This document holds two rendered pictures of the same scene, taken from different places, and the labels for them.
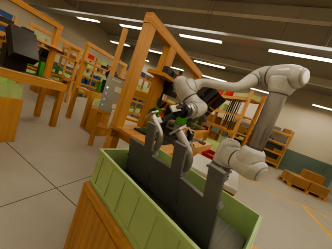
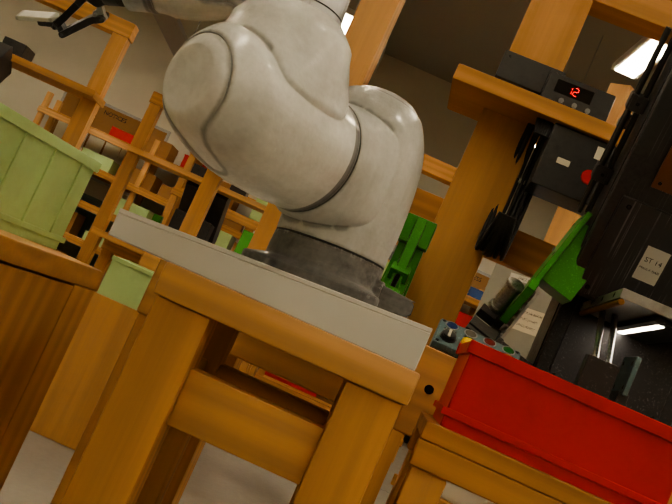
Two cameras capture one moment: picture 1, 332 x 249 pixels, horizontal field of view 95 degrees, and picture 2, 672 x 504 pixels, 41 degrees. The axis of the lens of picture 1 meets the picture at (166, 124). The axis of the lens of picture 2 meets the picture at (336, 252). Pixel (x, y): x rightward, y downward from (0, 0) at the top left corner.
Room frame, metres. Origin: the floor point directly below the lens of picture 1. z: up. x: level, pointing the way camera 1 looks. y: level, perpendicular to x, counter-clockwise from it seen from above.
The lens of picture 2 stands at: (0.78, -1.65, 0.85)
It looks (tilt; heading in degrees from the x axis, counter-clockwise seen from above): 5 degrees up; 68
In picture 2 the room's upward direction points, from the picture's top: 24 degrees clockwise
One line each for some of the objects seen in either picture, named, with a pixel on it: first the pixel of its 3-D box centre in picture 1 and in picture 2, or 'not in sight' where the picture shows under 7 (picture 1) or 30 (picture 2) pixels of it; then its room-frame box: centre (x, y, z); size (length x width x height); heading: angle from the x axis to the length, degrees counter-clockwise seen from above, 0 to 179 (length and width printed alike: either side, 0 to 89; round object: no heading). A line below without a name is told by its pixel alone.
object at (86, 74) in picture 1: (87, 76); not in sight; (8.31, 4.90, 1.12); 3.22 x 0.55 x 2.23; 158
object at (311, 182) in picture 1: (304, 180); not in sight; (5.64, -5.60, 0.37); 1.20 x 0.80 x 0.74; 76
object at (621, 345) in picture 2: (173, 120); (611, 350); (2.10, -0.08, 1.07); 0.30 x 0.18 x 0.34; 151
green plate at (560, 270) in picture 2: (183, 116); (567, 264); (1.85, -0.17, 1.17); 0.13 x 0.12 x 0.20; 151
